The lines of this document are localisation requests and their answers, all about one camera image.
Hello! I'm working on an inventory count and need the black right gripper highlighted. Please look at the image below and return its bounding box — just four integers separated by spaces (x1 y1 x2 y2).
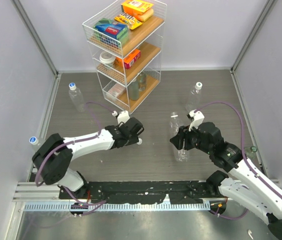
171 121 213 155

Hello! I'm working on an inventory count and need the clear plastic bottle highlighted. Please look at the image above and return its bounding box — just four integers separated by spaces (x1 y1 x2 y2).
69 86 85 112
185 85 202 113
168 112 191 163

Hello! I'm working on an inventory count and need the blue and white bottle cap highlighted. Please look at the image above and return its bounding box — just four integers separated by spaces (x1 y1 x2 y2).
68 82 77 91

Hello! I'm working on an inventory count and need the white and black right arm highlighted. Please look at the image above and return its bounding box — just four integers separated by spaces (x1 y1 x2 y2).
170 122 282 240

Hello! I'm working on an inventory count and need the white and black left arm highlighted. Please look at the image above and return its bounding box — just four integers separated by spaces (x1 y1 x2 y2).
32 117 144 199

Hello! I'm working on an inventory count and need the green glass bottle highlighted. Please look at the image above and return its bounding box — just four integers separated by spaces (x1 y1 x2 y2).
244 145 258 160

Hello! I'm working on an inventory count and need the clear bottle with blue cap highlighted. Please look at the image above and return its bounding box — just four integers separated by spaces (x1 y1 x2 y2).
29 136 45 153

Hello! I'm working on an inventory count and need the white box, bottom shelf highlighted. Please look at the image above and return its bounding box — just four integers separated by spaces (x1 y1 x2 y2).
106 83 126 101

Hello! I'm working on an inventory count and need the glass jar, bottom shelf front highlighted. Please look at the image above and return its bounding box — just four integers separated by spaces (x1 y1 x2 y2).
128 78 139 101

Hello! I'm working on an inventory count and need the glass jar, shelf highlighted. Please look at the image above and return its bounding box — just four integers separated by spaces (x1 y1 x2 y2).
128 78 139 101
137 72 147 92

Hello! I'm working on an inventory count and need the glass jar, bottom shelf back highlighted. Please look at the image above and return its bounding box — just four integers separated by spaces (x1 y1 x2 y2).
137 72 147 92

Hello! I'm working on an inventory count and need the white lidded paper cup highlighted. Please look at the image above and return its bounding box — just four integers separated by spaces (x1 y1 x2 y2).
99 51 116 68

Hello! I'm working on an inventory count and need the orange box, middle shelf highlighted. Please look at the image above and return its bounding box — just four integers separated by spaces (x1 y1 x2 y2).
115 49 141 69

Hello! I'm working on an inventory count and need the green and blue box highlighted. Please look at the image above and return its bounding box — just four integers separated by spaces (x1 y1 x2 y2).
93 18 129 48

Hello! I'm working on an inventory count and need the yellow candy bag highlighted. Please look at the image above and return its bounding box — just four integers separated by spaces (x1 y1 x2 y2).
114 12 143 30

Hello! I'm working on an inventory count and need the yellow sponge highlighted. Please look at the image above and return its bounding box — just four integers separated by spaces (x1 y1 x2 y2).
136 8 154 22

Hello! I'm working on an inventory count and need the orange snack box, top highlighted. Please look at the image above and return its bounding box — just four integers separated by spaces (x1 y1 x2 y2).
121 0 154 15

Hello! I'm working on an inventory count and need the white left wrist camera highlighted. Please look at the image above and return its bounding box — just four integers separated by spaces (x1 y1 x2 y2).
111 110 130 124

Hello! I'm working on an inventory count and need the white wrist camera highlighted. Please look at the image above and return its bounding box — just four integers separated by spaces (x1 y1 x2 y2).
187 110 205 132
111 110 130 124

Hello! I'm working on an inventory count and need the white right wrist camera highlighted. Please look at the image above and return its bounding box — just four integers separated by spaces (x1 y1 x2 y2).
187 110 205 132

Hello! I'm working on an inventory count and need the white slotted cable duct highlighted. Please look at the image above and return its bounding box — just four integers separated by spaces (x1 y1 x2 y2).
23 201 211 212

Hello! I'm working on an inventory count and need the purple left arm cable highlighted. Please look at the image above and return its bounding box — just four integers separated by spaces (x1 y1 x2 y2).
34 101 116 217

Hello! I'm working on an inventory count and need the white wire shelf rack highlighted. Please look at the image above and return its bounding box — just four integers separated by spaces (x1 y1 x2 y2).
82 0 167 113

